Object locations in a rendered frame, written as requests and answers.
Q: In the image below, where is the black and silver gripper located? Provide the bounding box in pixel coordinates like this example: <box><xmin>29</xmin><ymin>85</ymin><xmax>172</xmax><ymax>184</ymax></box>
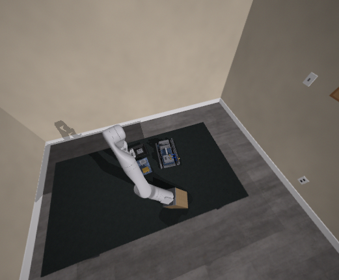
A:
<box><xmin>129</xmin><ymin>149</ymin><xmax>136</xmax><ymax>158</ymax></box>

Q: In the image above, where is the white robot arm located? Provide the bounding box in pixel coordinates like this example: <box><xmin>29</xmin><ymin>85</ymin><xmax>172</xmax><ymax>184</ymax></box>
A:
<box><xmin>102</xmin><ymin>124</ymin><xmax>174</xmax><ymax>204</ymax></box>

